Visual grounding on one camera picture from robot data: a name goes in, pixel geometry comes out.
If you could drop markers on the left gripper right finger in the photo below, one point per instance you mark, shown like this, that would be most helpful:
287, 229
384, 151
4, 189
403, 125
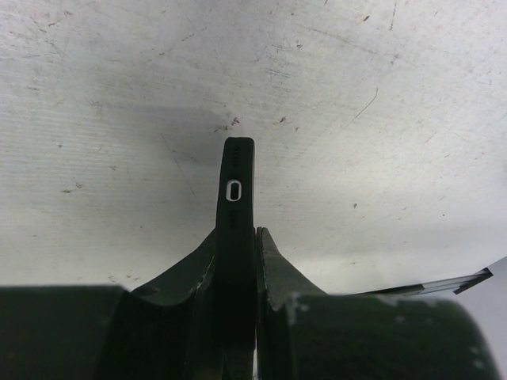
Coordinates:
305, 333

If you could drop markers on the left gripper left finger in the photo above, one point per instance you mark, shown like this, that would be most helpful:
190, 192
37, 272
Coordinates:
102, 331

